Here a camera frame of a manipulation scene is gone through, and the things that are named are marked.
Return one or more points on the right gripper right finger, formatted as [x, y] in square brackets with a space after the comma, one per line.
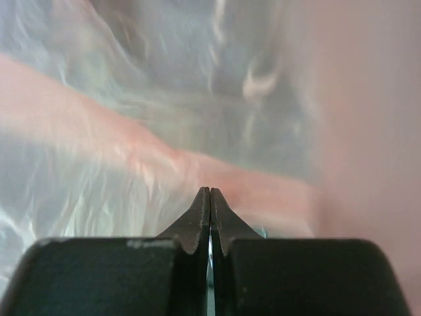
[297, 276]

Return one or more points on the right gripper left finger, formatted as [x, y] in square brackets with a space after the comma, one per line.
[164, 275]

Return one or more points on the pink plastic bag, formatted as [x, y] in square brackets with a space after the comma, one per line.
[305, 114]

